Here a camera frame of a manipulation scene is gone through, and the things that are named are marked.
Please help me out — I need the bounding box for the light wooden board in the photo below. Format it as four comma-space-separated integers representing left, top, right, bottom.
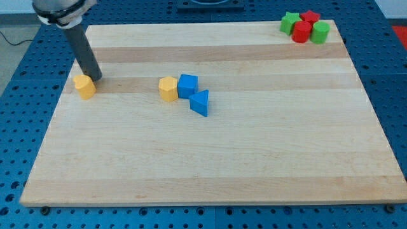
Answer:
20, 20, 406, 207

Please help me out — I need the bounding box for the blue cube block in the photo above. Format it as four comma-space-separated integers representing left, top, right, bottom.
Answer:
177, 74, 198, 99

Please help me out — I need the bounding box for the yellow hexagon block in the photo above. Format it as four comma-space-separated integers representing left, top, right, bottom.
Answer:
158, 76, 179, 102

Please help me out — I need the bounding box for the green star block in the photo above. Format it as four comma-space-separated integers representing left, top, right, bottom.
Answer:
279, 11, 302, 36

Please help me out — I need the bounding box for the green cylinder block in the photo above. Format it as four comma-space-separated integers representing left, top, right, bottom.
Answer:
310, 21, 330, 44

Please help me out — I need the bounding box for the black cable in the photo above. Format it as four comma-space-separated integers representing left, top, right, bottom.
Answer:
0, 31, 34, 46

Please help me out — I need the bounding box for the yellow heart block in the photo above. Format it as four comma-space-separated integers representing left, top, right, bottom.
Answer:
73, 74, 96, 100

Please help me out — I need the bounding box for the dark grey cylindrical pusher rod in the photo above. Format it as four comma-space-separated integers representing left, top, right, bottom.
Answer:
64, 24, 102, 81

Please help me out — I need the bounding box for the red star block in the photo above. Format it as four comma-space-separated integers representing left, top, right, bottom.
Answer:
300, 10, 321, 25

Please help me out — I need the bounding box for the blue triangle block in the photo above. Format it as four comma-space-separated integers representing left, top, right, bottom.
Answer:
189, 90, 209, 117

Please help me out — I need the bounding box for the red cylinder block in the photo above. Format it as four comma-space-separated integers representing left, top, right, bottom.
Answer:
291, 21, 312, 43

